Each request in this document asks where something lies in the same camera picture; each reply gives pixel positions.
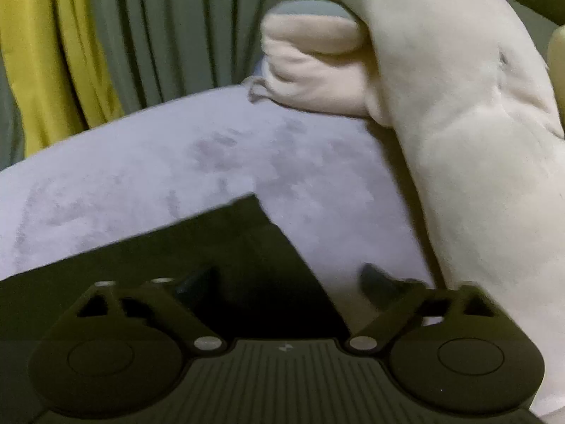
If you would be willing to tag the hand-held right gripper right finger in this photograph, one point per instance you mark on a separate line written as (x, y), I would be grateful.
(374, 288)

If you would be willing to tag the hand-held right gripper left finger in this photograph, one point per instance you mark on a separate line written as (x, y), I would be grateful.
(199, 283)

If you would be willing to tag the black pants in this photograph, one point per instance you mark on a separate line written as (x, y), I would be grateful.
(220, 247)

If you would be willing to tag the large cream plush toy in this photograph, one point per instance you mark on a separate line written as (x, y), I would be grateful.
(476, 141)

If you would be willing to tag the pink plush pillow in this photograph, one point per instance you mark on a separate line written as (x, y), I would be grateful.
(313, 66)

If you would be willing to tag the grey-green curtain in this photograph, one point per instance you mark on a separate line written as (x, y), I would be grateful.
(176, 26)

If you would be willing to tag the yellow curtain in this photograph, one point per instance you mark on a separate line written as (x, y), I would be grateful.
(48, 53)

